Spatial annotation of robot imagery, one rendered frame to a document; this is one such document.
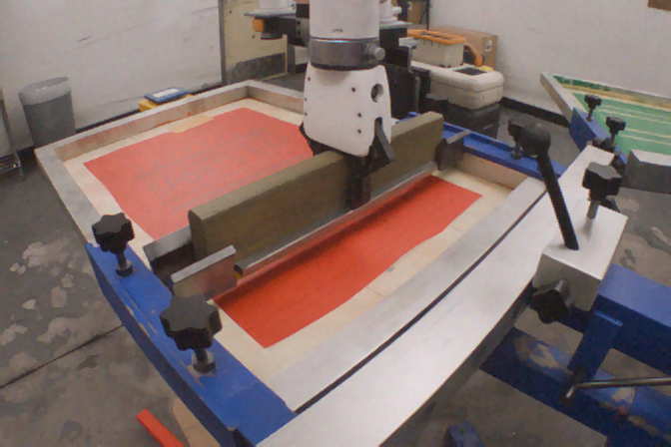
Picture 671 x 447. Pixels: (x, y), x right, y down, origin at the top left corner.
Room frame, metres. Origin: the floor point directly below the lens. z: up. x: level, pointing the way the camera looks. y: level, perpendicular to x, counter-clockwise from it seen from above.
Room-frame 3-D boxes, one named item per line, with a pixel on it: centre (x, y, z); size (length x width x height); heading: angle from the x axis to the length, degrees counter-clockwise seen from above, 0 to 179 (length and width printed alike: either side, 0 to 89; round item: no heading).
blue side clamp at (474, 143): (0.67, -0.23, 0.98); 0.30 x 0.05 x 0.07; 46
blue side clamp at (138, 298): (0.27, 0.16, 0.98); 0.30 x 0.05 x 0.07; 46
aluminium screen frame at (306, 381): (0.64, 0.14, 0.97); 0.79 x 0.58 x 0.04; 46
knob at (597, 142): (0.58, -0.43, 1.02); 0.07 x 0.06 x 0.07; 46
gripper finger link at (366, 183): (0.47, -0.04, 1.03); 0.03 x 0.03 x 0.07; 46
